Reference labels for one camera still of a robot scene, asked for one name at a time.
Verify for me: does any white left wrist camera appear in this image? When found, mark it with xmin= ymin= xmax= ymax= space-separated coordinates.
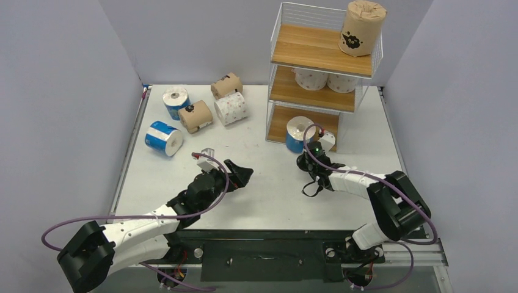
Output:
xmin=193 ymin=148 xmax=219 ymax=173

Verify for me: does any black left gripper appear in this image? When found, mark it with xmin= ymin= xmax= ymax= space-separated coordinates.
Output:
xmin=199 ymin=160 xmax=252 ymax=212

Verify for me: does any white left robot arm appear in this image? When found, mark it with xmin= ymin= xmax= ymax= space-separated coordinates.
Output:
xmin=57 ymin=153 xmax=254 ymax=292

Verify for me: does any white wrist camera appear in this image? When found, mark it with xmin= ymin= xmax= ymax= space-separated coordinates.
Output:
xmin=318 ymin=130 xmax=336 ymax=152
xmin=193 ymin=148 xmax=219 ymax=173

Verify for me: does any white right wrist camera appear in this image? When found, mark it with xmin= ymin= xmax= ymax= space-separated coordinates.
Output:
xmin=318 ymin=130 xmax=336 ymax=152

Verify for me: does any blue paper roll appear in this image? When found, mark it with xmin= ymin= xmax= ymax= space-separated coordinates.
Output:
xmin=285 ymin=116 xmax=313 ymax=154
xmin=145 ymin=121 xmax=183 ymax=157
xmin=162 ymin=86 xmax=191 ymax=120

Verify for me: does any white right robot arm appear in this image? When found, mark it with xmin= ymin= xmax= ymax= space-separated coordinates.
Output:
xmin=297 ymin=142 xmax=431 ymax=261

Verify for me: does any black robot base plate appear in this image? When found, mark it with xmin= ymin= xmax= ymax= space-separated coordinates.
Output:
xmin=148 ymin=230 xmax=385 ymax=283

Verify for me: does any floral white paper roll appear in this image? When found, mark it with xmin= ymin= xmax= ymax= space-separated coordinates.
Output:
xmin=214 ymin=92 xmax=250 ymax=126
xmin=327 ymin=74 xmax=359 ymax=93
xmin=292 ymin=68 xmax=329 ymax=91

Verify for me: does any white wire wooden shelf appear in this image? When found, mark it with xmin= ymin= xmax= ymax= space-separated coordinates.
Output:
xmin=265 ymin=2 xmax=384 ymax=143

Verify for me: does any brown paper roll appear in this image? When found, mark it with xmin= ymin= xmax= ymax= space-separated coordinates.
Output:
xmin=338 ymin=1 xmax=387 ymax=57
xmin=211 ymin=73 xmax=243 ymax=100
xmin=178 ymin=101 xmax=213 ymax=134

